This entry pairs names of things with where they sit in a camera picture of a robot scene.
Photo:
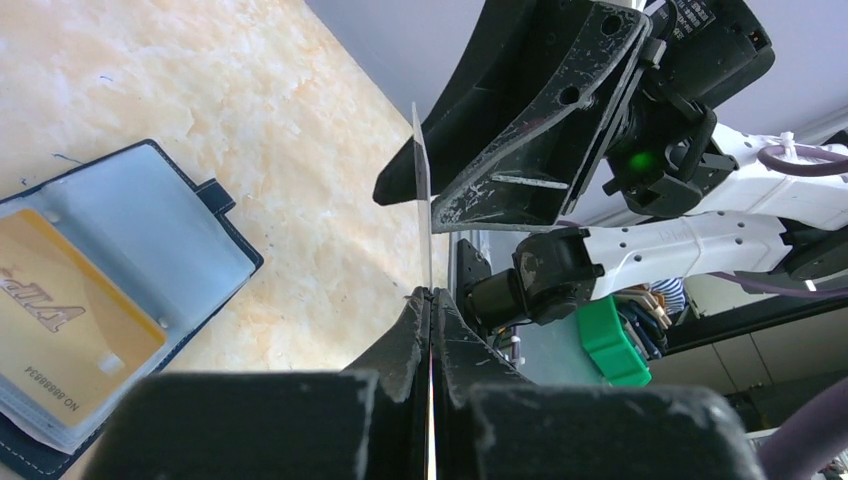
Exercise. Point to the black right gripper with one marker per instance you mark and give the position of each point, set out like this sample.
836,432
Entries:
582,75

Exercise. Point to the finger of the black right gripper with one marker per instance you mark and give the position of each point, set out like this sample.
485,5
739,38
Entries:
486,90

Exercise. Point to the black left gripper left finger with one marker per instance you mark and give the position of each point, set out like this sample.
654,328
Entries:
396,367

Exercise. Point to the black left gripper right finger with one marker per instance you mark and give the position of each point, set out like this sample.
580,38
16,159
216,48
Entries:
464,368

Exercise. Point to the white magnetic stripe card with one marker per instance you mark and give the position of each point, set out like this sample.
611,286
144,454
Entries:
423,198

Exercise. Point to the navy blue card holder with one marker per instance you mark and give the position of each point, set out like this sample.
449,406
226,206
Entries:
162,240

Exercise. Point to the gold VIP card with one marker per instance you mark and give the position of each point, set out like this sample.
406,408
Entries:
70,338

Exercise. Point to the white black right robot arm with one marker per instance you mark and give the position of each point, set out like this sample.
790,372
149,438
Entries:
784,211

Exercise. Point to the green plastic object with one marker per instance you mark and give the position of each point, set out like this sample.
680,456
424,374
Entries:
603,337

